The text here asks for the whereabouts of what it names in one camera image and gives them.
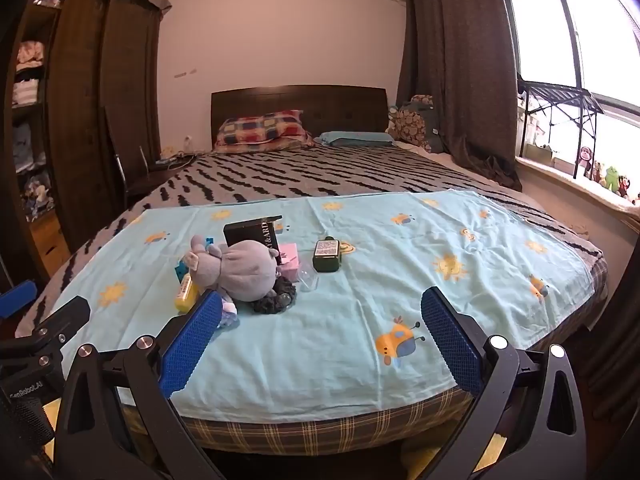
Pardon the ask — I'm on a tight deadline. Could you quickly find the dark wooden headboard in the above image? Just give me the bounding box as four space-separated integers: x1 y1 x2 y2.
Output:
210 85 390 148

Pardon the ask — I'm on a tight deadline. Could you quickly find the dark green flat bottle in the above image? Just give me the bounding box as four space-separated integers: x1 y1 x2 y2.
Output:
312 235 342 274

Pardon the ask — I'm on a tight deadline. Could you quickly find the stack of folded clothes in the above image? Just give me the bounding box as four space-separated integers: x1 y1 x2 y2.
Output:
11 40 57 213

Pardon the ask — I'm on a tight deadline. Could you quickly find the black scrunchie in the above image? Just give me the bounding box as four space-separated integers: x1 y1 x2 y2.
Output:
250 276 297 316

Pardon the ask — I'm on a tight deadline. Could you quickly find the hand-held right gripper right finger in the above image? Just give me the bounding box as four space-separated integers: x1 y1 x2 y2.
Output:
412 286 589 480

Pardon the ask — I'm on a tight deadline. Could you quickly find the red blue plaid pillow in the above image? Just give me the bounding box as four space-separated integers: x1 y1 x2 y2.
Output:
214 109 317 154

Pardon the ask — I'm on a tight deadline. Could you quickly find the pink box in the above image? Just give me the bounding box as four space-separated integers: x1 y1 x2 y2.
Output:
276 242 301 279

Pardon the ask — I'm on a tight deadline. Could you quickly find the dark wooden wardrobe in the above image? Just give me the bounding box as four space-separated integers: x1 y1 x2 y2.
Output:
0 0 167 281

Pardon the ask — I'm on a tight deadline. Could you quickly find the brown plaid bed sheet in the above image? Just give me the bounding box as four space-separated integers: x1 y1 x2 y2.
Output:
120 387 482 457

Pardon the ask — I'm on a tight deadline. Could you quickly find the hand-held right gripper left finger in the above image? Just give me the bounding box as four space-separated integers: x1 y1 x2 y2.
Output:
52 290 227 480

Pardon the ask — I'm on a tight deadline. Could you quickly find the yellow tube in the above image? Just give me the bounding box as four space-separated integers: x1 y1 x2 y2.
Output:
173 274 197 311

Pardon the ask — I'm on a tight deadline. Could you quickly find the brown patterned cushion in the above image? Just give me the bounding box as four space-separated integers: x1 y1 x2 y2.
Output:
387 105 431 151

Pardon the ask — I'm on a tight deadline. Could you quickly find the light blue printed blanket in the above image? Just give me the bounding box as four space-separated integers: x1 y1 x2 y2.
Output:
47 189 596 423

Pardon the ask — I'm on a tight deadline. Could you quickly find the grey plush toy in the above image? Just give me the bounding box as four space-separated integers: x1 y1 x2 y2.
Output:
182 234 281 304

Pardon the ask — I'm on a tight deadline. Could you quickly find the black metal rack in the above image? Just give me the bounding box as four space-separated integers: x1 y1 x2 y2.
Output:
516 74 606 170

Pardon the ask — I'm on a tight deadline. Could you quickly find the black box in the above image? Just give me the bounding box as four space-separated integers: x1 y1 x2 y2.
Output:
223 215 284 251

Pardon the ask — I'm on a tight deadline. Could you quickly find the teal pillow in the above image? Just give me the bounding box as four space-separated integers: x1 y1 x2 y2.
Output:
314 130 399 149

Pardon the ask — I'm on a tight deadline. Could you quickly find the pale blue plastic wrapper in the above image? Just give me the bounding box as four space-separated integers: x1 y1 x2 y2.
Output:
215 300 240 331

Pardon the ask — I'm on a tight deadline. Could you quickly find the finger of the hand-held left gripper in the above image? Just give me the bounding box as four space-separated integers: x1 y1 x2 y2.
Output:
0 280 40 320
29 296 92 362

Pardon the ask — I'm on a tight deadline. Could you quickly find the brown curtain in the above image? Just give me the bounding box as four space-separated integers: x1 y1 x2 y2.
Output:
397 0 524 192

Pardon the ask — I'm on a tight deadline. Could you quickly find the window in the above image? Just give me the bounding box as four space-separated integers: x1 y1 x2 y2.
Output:
502 0 640 201

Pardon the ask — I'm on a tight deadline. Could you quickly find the blue snack packet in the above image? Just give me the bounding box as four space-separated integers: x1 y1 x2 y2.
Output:
173 241 226 282

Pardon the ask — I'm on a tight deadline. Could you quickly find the dark wooden chair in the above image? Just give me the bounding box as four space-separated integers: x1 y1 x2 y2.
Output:
102 105 187 207

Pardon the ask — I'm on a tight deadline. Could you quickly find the brown monkey plush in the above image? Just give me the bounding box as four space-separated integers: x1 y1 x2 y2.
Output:
576 146 597 179

